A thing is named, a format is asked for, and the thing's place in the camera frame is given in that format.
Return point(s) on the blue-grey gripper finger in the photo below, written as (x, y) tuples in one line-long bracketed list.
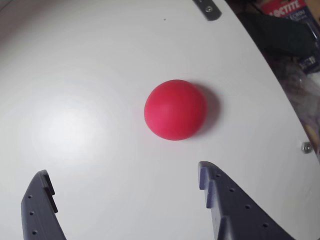
[(237, 215), (37, 217)]

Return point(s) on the red ball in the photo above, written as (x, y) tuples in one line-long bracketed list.
[(175, 110)]

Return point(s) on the clear plastic bag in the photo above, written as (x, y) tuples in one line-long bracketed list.
[(307, 87)]

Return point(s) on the red Loctite blister pack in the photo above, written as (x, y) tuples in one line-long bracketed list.
[(287, 6)]

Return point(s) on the grey metal table bracket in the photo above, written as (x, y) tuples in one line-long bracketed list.
[(208, 11)]

